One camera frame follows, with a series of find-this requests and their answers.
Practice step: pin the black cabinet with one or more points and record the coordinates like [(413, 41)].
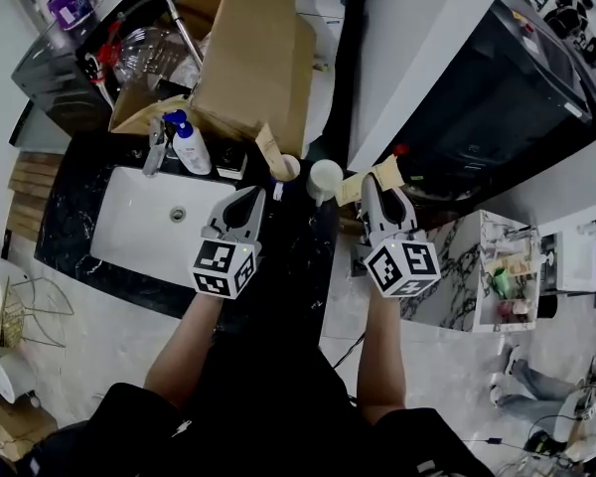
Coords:
[(54, 77)]

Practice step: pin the white ceramic toilet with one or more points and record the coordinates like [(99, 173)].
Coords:
[(325, 43)]

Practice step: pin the white blue pump lotion bottle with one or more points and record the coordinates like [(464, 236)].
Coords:
[(191, 149)]

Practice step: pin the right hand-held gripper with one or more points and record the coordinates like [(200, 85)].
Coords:
[(402, 266)]

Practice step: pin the marble pattern storage box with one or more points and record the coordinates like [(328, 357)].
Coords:
[(457, 266)]

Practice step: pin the person's black clothing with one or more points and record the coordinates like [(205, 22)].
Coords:
[(258, 415)]

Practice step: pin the small pink bottle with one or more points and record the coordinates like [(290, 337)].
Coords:
[(514, 308)]

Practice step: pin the chrome metal pole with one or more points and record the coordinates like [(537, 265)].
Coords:
[(184, 28)]

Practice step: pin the small green bottle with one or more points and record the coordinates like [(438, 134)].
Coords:
[(502, 283)]

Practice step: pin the white basin stand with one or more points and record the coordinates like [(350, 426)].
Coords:
[(576, 256)]

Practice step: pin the white rectangular sink basin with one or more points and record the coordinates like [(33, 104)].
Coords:
[(139, 216)]

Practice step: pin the small red knob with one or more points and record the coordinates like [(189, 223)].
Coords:
[(401, 149)]

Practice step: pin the large brown cardboard box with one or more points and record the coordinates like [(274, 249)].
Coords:
[(258, 57)]

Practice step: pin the large black machine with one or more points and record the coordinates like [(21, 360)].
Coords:
[(501, 107)]

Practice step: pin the small white black box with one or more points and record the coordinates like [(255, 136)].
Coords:
[(231, 159)]

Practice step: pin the purple plastic bucket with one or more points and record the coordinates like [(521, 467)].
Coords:
[(72, 5)]

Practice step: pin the plain white cup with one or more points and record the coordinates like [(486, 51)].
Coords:
[(325, 174)]

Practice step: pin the person's right forearm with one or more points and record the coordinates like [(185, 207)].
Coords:
[(382, 356)]

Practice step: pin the black marble washstand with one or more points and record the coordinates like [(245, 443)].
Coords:
[(288, 246)]

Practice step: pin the clear plastic red-capped bottle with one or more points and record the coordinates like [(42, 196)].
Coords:
[(149, 57)]

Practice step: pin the white mug blue inside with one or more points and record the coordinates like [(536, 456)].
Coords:
[(292, 167)]

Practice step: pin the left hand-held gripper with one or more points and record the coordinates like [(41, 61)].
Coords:
[(221, 269)]

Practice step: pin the wooden plank step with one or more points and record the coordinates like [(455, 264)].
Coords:
[(32, 192)]

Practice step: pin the chrome faucet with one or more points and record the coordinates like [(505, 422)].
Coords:
[(154, 152)]

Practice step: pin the person's left forearm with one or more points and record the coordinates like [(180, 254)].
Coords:
[(189, 346)]

